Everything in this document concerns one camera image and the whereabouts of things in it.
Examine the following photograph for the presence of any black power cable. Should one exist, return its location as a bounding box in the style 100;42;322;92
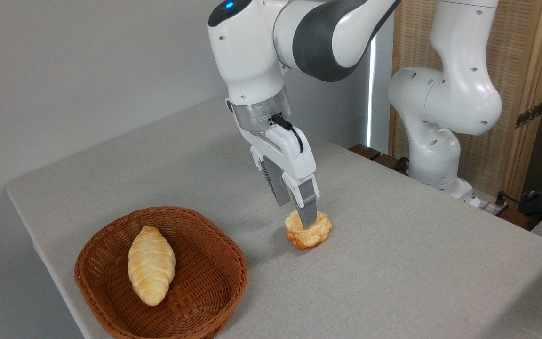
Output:
494;191;542;215

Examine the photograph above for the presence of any wooden woven folding screen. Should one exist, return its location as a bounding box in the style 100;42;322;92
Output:
389;0;542;204

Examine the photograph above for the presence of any metal screen hinge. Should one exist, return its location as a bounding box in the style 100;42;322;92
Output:
516;101;542;129

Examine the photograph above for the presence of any round golden bread bun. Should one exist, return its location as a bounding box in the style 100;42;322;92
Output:
285;210;333;250

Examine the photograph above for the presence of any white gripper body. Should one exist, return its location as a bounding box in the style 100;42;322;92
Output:
238;124;318;182

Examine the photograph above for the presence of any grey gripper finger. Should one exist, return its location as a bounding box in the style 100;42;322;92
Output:
250;147;293;208
282;173;320;229

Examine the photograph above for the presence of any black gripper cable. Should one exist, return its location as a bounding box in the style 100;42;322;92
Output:
271;114;304;154

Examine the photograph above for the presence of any white power strip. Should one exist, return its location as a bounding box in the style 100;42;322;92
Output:
477;200;510;217

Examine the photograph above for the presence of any dark brown wooden block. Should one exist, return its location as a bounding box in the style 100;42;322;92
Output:
349;144;381;161
374;154;409;176

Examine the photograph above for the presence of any long braided bread loaf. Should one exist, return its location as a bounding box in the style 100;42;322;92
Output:
128;226;177;307

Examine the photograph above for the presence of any grey table cloth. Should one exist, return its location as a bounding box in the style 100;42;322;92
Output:
5;98;542;339

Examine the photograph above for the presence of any brown wicker basket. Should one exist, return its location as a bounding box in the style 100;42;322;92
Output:
74;206;248;339

